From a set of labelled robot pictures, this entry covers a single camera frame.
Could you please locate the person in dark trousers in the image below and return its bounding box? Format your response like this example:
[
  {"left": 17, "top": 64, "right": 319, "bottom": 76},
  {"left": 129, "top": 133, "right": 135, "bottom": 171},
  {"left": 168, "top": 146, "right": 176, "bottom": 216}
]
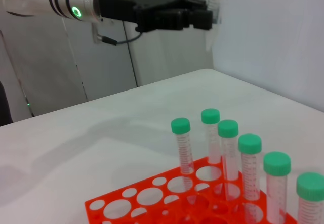
[{"left": 0, "top": 81, "right": 14, "bottom": 127}]

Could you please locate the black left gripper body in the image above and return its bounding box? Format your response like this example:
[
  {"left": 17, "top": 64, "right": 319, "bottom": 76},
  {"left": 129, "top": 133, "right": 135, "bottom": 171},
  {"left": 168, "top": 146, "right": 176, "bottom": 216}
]
[{"left": 97, "top": 0, "right": 188, "bottom": 32}]

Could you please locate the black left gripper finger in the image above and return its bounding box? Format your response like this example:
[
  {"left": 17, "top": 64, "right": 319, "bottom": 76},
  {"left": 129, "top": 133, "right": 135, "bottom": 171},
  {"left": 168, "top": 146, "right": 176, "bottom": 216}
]
[
  {"left": 186, "top": 0, "right": 209, "bottom": 11},
  {"left": 177, "top": 9, "right": 213, "bottom": 31}
]

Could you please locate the orange plastic test tube rack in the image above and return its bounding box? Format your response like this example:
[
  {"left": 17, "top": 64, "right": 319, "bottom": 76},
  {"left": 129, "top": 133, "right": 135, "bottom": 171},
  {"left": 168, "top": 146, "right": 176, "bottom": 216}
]
[{"left": 85, "top": 157, "right": 301, "bottom": 224}]

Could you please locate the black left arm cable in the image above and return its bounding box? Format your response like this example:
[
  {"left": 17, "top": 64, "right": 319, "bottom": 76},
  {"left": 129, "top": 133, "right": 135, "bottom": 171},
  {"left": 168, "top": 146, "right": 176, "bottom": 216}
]
[{"left": 91, "top": 23, "right": 143, "bottom": 46}]

